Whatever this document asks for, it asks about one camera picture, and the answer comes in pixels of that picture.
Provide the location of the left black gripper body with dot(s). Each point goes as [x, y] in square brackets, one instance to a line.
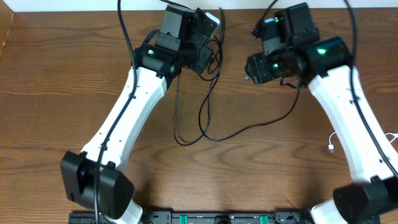
[203, 55]

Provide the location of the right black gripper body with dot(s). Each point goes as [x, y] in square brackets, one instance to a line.
[268, 67]

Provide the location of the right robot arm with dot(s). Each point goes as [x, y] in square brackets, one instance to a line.
[292, 47]

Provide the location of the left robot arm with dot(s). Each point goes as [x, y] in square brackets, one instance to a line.
[94, 178]

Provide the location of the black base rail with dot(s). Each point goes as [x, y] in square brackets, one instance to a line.
[165, 217]

